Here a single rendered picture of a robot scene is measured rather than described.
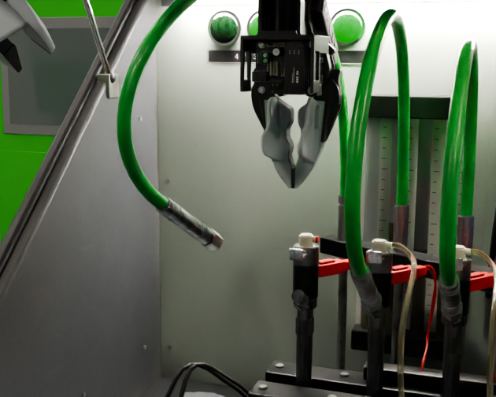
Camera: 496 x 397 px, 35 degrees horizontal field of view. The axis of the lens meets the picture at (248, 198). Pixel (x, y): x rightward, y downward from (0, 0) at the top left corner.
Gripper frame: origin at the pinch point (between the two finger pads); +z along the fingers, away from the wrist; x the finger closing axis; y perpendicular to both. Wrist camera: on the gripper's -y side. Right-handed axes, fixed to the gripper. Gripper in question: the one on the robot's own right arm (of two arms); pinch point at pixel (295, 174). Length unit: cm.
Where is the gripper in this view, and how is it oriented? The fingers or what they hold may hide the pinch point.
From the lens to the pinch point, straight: 79.9
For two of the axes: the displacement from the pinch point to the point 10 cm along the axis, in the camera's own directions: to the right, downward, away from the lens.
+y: -3.2, 1.7, -9.3
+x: 9.5, 0.6, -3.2
